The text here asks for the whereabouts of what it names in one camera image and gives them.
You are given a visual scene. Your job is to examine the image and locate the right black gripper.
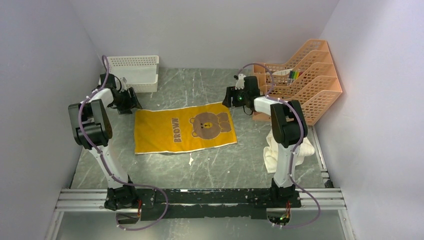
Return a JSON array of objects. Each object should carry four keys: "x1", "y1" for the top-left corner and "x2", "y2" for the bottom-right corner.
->
[{"x1": 222, "y1": 85, "x2": 249, "y2": 108}]

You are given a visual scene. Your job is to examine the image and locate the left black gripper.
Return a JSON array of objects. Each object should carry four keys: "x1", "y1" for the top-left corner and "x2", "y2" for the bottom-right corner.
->
[{"x1": 111, "y1": 87, "x2": 143, "y2": 116}]

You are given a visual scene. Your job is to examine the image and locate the yellow brown bear towel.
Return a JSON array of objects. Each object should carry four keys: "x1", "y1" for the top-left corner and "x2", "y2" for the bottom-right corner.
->
[{"x1": 134, "y1": 102, "x2": 237, "y2": 155}]

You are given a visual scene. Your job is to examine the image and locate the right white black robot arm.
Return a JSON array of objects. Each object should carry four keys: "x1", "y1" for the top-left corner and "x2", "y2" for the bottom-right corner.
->
[{"x1": 222, "y1": 73, "x2": 307, "y2": 207}]

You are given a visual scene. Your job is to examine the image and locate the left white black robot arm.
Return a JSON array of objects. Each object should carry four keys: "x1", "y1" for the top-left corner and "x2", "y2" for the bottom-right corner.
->
[{"x1": 68, "y1": 73, "x2": 143, "y2": 211}]

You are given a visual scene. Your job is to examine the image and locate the white plastic basket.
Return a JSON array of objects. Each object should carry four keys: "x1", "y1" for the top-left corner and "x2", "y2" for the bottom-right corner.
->
[{"x1": 107, "y1": 55, "x2": 160, "y2": 93}]

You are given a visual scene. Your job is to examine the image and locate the colourful pens in organizer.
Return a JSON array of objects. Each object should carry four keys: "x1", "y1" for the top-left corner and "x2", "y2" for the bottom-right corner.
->
[{"x1": 288, "y1": 70, "x2": 301, "y2": 81}]

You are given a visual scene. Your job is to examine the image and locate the orange plastic file organizer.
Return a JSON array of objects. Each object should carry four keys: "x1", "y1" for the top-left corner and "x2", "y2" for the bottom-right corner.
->
[{"x1": 252, "y1": 39, "x2": 343, "y2": 126}]

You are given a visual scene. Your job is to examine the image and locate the white crumpled towel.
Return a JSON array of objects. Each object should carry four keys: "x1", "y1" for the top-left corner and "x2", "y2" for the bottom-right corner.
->
[{"x1": 263, "y1": 130, "x2": 315, "y2": 174}]

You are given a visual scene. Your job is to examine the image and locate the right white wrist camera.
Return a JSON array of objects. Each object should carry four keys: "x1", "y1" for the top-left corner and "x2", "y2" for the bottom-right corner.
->
[{"x1": 233, "y1": 73, "x2": 246, "y2": 90}]

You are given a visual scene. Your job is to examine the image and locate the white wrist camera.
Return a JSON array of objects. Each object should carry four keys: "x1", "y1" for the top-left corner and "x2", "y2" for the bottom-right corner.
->
[
  {"x1": 233, "y1": 73, "x2": 246, "y2": 90},
  {"x1": 120, "y1": 77, "x2": 127, "y2": 85}
]

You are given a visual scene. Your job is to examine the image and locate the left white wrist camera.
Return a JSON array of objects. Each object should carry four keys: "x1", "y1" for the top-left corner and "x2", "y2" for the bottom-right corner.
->
[{"x1": 120, "y1": 77, "x2": 127, "y2": 85}]

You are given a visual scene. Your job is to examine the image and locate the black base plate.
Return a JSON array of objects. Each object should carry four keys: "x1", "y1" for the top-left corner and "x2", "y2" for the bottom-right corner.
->
[{"x1": 104, "y1": 188, "x2": 302, "y2": 221}]

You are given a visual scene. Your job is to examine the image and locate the aluminium rail frame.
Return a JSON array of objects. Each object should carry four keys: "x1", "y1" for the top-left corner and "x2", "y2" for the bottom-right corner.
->
[{"x1": 45, "y1": 127, "x2": 356, "y2": 240}]

